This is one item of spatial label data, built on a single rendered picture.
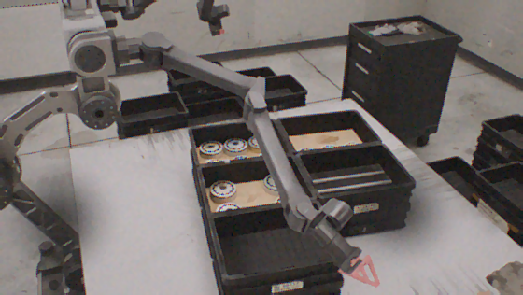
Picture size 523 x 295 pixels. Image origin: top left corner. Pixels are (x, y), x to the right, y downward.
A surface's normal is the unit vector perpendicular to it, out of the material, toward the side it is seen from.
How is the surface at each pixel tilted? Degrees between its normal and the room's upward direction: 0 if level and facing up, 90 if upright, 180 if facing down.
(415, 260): 0
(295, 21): 90
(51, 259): 0
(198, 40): 90
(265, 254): 0
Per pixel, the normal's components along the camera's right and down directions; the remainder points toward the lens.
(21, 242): 0.01, -0.83
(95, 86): 0.37, 0.52
